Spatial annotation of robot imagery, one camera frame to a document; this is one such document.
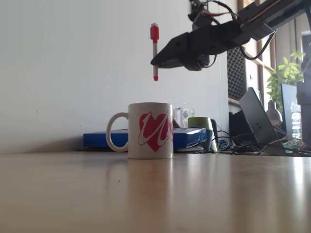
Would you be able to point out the red and white marker pen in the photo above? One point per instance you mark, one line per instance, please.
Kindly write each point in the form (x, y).
(154, 34)

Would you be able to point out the green cup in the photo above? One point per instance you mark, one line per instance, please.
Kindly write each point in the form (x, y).
(198, 122)

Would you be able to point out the black perforated panel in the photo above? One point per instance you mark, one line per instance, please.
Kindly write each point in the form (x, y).
(235, 77)

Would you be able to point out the clear plastic container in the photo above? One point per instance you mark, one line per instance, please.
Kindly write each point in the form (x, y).
(181, 116)

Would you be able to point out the white mug with red heart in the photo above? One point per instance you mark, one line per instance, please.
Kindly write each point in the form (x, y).
(136, 116)

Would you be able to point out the green leafy plant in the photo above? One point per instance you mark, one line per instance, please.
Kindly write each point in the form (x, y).
(286, 72)

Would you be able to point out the grey laptop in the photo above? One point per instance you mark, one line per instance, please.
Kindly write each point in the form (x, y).
(257, 116)

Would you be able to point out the white desk lamp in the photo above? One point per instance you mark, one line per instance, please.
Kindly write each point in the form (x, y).
(274, 114)

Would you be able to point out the blue flat box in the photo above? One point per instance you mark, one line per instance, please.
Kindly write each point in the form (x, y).
(102, 140)

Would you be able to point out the dark computer monitor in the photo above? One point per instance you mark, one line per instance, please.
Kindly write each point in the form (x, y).
(289, 109)

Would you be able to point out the clear plastic water bottle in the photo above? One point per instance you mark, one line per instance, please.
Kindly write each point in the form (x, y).
(295, 121)

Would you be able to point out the green circuit board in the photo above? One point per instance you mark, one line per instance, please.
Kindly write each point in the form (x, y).
(291, 144)

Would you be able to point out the black camera on bracket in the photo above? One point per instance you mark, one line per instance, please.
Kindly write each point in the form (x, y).
(200, 17)

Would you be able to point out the wooden shelf frame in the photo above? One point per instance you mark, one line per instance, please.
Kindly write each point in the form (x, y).
(260, 70)

